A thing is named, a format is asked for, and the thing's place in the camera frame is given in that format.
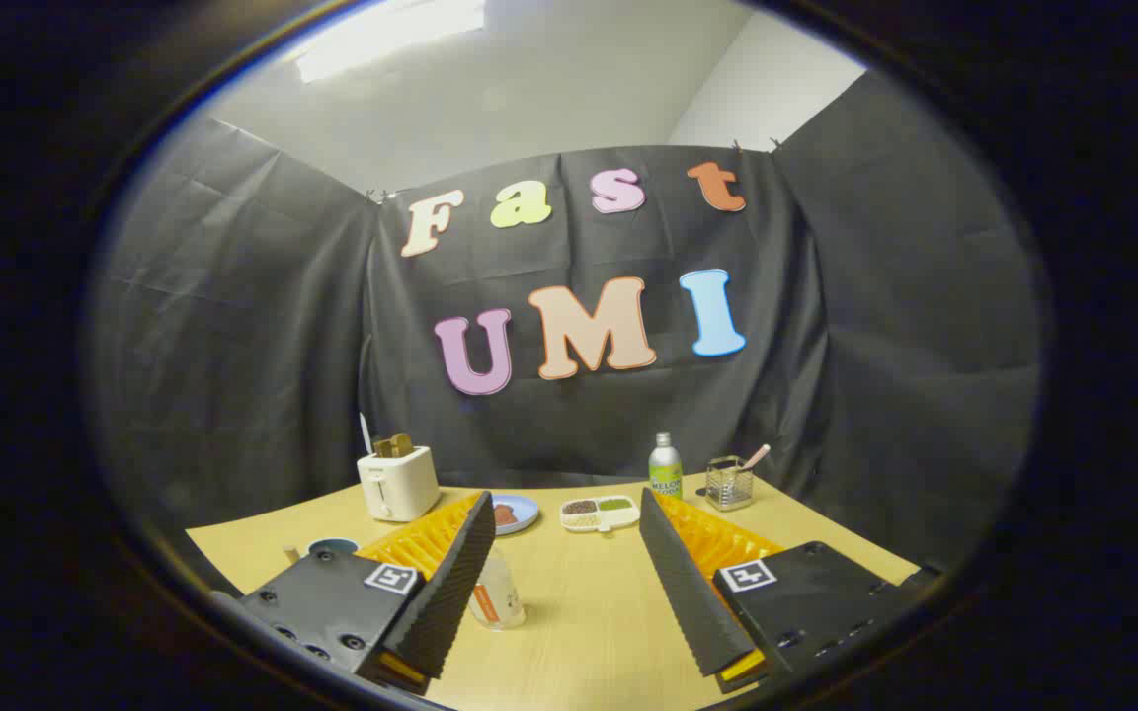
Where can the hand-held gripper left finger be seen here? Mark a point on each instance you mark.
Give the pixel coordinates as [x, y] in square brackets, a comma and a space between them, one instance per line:
[455, 583]

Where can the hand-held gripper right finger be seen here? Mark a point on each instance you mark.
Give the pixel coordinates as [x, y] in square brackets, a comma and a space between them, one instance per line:
[683, 583]

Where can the clear glass juice bottle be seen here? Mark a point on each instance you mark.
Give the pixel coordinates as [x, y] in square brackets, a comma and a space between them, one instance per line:
[500, 604]

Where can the green soda bottle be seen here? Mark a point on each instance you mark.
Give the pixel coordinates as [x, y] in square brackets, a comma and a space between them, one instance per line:
[666, 469]

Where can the brown food pieces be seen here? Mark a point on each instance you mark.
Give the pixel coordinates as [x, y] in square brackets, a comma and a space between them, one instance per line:
[505, 514]

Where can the wooden table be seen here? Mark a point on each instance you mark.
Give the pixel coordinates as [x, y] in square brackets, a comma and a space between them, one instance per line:
[589, 592]

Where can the blue plate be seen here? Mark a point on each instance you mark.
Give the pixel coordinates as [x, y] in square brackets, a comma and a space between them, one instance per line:
[527, 512]

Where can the white divided dish with beans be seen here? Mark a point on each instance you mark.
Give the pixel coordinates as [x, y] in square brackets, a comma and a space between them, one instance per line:
[599, 513]

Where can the white toaster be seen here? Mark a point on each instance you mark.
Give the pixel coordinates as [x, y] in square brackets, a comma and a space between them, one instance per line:
[399, 486]

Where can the pink spoon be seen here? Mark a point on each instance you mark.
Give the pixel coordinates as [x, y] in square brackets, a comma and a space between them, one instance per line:
[757, 456]

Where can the toast slices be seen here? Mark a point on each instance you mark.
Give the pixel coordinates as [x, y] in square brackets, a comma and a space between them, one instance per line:
[394, 445]

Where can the black backdrop cloth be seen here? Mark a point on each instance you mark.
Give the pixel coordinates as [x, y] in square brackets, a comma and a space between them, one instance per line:
[233, 346]

